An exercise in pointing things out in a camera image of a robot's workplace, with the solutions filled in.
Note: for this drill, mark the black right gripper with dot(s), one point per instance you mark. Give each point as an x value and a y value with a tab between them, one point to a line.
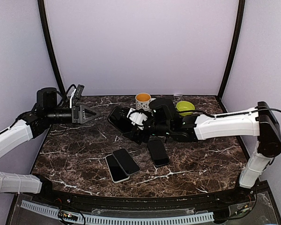
137	137

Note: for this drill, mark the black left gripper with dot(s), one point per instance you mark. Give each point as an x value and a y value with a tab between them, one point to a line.
80	116

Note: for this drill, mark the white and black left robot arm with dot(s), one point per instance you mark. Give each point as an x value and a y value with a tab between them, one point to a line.
31	124

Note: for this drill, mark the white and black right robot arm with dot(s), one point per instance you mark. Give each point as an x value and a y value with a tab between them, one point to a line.
165	120

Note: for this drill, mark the black phone dark case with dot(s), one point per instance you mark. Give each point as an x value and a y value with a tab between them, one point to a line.
158	153

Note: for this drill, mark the black phone grey case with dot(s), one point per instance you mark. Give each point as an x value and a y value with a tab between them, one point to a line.
126	162

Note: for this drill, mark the black phone white case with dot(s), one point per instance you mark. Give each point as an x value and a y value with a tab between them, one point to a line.
117	173

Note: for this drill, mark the white spotted mug orange inside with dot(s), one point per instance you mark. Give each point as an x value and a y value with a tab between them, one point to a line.
142	101

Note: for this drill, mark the lime green bowl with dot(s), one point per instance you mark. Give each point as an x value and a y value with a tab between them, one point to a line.
183	107

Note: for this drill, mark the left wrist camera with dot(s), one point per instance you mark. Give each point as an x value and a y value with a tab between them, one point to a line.
76	95

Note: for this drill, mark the black left frame post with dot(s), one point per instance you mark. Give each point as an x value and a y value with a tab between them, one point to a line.
49	46

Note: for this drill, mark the black frame post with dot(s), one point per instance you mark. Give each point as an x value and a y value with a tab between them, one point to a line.
49	46
233	49

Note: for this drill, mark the white slotted cable duct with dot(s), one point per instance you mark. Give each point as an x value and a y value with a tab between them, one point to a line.
87	219

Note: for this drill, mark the black right frame post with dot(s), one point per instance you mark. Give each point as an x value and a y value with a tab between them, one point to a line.
233	49

